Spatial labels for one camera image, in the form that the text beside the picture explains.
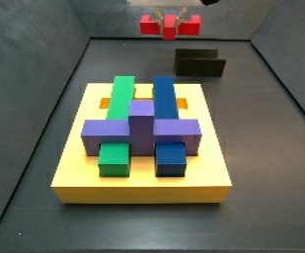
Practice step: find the black slotted holder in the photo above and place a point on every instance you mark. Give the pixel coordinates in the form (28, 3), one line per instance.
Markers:
(198, 62)

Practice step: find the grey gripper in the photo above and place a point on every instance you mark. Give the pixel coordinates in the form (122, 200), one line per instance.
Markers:
(166, 3)

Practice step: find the yellow base board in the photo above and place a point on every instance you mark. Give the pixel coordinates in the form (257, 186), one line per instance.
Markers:
(205, 184)

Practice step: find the blue bar block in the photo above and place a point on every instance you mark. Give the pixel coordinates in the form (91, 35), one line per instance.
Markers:
(168, 154)

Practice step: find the purple cross block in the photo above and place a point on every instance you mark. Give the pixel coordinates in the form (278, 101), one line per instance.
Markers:
(142, 130)

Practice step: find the red cross-shaped block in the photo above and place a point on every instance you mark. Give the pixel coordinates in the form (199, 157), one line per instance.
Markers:
(170, 27)

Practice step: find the green bar block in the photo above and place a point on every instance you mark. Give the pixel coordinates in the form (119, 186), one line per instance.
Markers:
(114, 154)

